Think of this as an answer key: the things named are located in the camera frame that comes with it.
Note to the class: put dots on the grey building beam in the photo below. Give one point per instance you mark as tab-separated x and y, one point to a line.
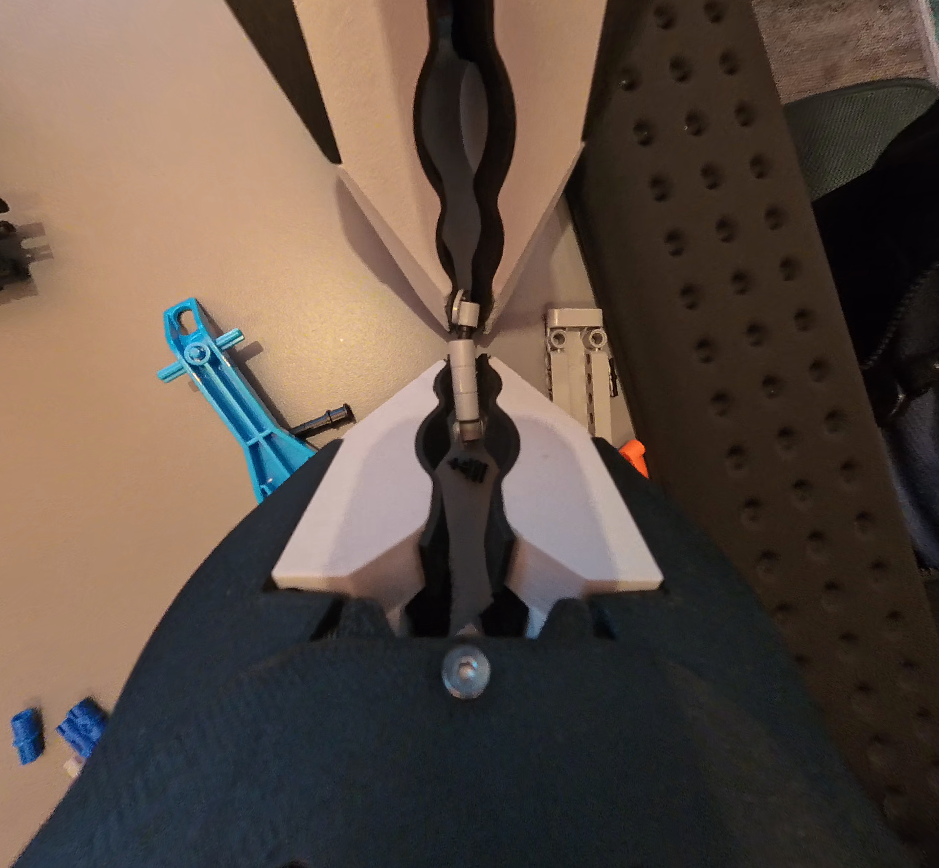
467	391

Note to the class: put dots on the black axle pin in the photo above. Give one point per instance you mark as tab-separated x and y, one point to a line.
326	418

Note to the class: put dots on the cyan frame piece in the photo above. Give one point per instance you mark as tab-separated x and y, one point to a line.
220	391

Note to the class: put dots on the black perforated panel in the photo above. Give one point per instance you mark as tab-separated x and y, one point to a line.
704	296

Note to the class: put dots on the grey frame piece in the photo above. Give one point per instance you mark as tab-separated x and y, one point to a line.
580	362

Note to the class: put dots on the orange holed beam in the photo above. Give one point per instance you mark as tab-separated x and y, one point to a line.
634	454

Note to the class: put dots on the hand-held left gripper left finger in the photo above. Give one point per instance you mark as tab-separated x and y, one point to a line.
367	516

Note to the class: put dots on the person's dark clothing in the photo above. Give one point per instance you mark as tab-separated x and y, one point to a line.
881	296

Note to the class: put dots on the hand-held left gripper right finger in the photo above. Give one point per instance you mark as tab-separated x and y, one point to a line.
572	516

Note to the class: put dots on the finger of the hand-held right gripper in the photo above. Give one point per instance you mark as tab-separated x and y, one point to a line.
558	61
360	76

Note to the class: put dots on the black base plate assembly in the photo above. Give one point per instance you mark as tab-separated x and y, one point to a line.
15	252

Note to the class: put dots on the pile of building kit parts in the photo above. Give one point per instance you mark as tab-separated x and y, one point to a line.
74	729

